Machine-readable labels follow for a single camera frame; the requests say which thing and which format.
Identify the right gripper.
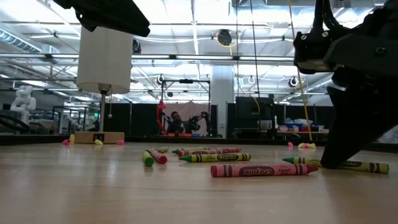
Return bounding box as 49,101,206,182
320,0,398,170

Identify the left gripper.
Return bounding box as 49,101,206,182
52,0,151,37

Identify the white cloth-covered object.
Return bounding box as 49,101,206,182
376,124,398,144

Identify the white shade wooden base lamp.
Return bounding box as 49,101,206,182
74,26,134,144

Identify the background table with bins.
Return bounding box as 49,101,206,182
276,118,330,135

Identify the black cabinet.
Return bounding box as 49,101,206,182
234,96,277,139

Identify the beige curtain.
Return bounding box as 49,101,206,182
161,101,213,136

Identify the person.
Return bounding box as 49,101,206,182
166,111,187,136

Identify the white square pillar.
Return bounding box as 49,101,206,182
211,65,236,138

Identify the long yellow cable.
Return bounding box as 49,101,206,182
287,0,313,141

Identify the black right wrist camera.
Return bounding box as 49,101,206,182
293,29,336,75

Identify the black gantry frame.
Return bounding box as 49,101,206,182
159,78,212,136

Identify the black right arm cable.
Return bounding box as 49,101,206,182
312,0,348,35

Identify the black cable with coil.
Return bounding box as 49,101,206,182
249,0,262,133

